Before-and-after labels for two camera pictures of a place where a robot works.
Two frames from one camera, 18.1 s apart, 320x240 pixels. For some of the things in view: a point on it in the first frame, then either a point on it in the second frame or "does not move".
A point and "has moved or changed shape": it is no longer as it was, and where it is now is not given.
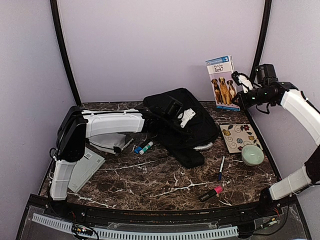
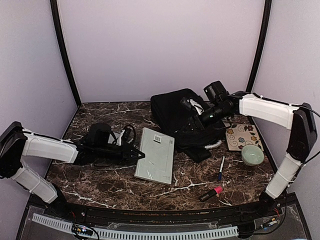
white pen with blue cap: [220, 175] does not move
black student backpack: [186, 143] has moved or changed shape
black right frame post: [268, 5] does not move
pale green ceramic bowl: [252, 155] does not move
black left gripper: [187, 132] to [126, 155]
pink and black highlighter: [213, 192] does not move
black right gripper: [244, 103] to [191, 121]
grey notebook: [85, 169] to [157, 165]
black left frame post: [55, 13] does not move
